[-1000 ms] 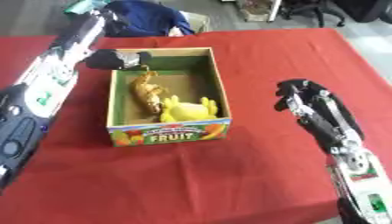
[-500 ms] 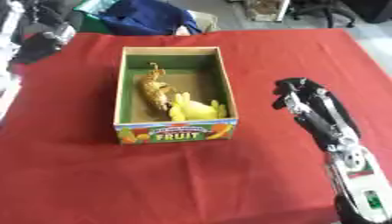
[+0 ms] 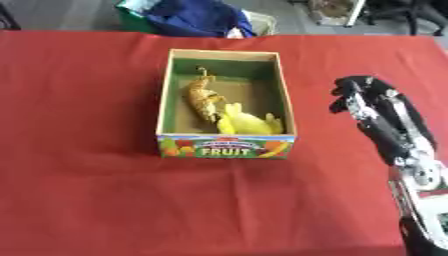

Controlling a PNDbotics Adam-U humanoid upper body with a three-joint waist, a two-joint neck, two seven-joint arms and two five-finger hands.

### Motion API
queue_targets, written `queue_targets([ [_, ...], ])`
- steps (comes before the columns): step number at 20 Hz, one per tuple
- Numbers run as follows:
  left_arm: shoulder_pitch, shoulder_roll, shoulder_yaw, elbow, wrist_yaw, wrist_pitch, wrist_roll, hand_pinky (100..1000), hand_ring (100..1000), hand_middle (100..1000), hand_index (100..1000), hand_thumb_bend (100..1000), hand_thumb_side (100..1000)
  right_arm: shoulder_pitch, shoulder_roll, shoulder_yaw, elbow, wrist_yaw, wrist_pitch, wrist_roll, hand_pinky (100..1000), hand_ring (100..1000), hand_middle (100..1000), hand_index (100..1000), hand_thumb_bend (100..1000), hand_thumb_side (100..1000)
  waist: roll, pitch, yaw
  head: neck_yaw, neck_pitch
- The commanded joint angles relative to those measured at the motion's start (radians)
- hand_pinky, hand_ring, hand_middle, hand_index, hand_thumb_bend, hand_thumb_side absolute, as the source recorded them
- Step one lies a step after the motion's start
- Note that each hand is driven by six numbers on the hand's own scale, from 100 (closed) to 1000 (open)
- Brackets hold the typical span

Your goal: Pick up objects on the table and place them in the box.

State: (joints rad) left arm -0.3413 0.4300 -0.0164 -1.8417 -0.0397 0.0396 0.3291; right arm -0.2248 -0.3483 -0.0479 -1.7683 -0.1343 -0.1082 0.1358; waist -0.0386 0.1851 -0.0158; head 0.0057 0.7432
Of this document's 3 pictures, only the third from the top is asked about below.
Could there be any blue cloth bundle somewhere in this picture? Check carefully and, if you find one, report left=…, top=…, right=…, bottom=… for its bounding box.
left=141, top=0, right=258, bottom=38

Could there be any green bin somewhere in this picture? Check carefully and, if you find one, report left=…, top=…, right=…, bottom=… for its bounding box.
left=112, top=0, right=163, bottom=35

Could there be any black chair part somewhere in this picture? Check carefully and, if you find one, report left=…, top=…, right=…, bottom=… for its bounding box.
left=0, top=2, right=23, bottom=31

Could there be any white pole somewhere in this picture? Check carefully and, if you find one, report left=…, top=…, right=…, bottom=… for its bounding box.
left=344, top=0, right=368, bottom=28

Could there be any pale bag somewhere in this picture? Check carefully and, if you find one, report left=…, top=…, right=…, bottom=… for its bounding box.
left=239, top=9, right=279, bottom=37

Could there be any cardboard box with green inside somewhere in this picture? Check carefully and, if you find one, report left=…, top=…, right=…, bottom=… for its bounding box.
left=154, top=48, right=300, bottom=160

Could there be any orange toy tiger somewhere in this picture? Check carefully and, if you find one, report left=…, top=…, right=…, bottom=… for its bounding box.
left=183, top=66, right=230, bottom=124

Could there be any black office chair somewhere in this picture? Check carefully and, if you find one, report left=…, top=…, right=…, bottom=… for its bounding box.
left=362, top=0, right=448, bottom=37

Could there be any yellow toy animal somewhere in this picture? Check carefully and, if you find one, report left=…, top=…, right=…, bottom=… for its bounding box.
left=215, top=102, right=286, bottom=136

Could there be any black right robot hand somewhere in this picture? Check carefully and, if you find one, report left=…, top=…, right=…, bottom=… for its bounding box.
left=327, top=75, right=438, bottom=167

